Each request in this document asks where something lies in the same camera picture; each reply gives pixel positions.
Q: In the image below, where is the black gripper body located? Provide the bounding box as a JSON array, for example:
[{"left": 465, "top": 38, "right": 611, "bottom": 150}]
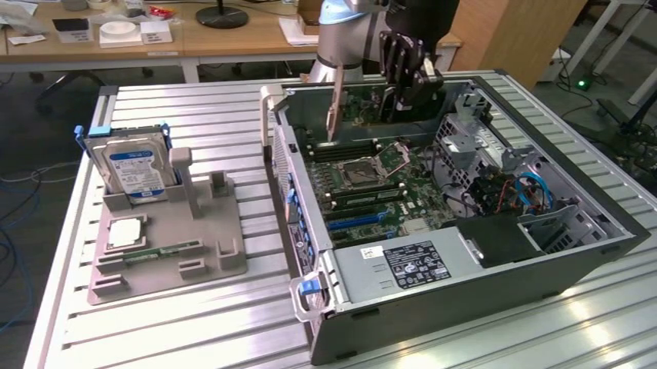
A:
[{"left": 385, "top": 0, "right": 461, "bottom": 45}]

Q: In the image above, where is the green graphics card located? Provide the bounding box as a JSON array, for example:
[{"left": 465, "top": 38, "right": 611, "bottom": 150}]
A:
[{"left": 326, "top": 63, "right": 446, "bottom": 141}]

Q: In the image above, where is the wooden cabinet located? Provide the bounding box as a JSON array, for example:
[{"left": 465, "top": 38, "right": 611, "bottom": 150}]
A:
[{"left": 438, "top": 0, "right": 589, "bottom": 89}]

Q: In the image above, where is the white paper stack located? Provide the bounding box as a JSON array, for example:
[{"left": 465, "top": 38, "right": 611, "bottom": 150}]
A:
[{"left": 278, "top": 17, "right": 322, "bottom": 47}]

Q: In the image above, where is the brown cardboard box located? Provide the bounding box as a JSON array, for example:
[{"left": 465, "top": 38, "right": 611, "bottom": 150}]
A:
[{"left": 297, "top": 0, "right": 326, "bottom": 34}]

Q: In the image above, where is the metal disk bay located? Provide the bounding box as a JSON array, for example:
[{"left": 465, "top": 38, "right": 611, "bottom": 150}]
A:
[{"left": 433, "top": 91, "right": 514, "bottom": 185}]

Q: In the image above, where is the metal socket cover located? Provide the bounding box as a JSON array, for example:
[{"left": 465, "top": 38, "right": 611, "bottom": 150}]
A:
[{"left": 377, "top": 141, "right": 412, "bottom": 170}]

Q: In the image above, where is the CPU socket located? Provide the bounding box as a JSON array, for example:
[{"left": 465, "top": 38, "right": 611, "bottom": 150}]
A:
[{"left": 335, "top": 157, "right": 386, "bottom": 189}]

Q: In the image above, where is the wooden desk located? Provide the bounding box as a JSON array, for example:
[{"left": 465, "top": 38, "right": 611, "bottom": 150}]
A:
[{"left": 0, "top": 0, "right": 464, "bottom": 84}]

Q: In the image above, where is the green motherboard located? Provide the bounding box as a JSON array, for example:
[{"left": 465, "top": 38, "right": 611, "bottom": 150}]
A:
[{"left": 302, "top": 130, "right": 458, "bottom": 247}]

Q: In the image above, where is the black RAM stick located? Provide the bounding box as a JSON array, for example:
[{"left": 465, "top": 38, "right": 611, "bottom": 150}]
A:
[{"left": 333, "top": 184, "right": 406, "bottom": 207}]

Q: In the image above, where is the black floor stand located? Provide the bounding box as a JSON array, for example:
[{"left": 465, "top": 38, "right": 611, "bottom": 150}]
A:
[{"left": 595, "top": 98, "right": 657, "bottom": 162}]

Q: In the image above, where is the black lamp base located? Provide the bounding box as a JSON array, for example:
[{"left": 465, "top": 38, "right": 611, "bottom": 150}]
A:
[{"left": 194, "top": 0, "right": 251, "bottom": 30}]

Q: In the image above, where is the blue expansion slot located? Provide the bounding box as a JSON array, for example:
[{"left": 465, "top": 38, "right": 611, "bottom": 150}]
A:
[{"left": 326, "top": 210, "right": 386, "bottom": 231}]

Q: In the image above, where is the black plastic cover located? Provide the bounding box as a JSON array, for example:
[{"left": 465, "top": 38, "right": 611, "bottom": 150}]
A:
[{"left": 456, "top": 214, "right": 545, "bottom": 268}]

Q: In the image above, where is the white labelled box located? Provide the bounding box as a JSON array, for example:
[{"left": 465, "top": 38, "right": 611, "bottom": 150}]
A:
[{"left": 139, "top": 21, "right": 174, "bottom": 45}]

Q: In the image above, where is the grey power supply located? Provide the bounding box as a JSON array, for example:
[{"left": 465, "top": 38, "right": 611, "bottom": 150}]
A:
[{"left": 333, "top": 226, "right": 486, "bottom": 304}]

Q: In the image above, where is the white round holder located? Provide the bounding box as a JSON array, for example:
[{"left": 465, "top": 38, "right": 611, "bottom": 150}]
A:
[{"left": 99, "top": 21, "right": 145, "bottom": 49}]

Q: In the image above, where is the hard disk drive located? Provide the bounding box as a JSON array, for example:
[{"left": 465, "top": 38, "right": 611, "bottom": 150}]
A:
[{"left": 74, "top": 121, "right": 174, "bottom": 204}]

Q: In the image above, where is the black open PC case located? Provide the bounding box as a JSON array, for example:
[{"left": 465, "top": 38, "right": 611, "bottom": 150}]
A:
[{"left": 259, "top": 75, "right": 653, "bottom": 366}]

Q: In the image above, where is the grey parts rack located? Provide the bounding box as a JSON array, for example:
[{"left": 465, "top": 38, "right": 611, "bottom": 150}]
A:
[{"left": 87, "top": 148, "right": 249, "bottom": 307}]

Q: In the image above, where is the white box black top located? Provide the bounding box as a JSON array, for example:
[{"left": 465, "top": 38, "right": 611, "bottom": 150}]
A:
[{"left": 51, "top": 18, "right": 95, "bottom": 44}]

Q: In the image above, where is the black chair base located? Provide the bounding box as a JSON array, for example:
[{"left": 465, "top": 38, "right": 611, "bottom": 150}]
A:
[{"left": 30, "top": 68, "right": 104, "bottom": 115}]

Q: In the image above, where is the green RAM stick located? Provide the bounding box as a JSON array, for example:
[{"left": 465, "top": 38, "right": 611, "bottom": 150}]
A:
[{"left": 122, "top": 242, "right": 199, "bottom": 264}]

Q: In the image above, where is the silver CPU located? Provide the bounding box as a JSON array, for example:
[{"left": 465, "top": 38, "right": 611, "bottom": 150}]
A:
[{"left": 107, "top": 219, "right": 145, "bottom": 247}]

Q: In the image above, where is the clear plastic bag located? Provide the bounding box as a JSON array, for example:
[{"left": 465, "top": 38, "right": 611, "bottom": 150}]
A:
[{"left": 0, "top": 0, "right": 40, "bottom": 30}]

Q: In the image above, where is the white table frame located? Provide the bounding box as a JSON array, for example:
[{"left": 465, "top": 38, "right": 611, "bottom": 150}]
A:
[{"left": 562, "top": 0, "right": 657, "bottom": 107}]

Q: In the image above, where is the blue wire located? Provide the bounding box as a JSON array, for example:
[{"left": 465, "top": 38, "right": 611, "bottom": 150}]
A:
[{"left": 513, "top": 175, "right": 556, "bottom": 212}]

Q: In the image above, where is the blue floor cable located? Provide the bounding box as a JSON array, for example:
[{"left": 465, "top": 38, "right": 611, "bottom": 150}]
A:
[{"left": 0, "top": 180, "right": 46, "bottom": 331}]

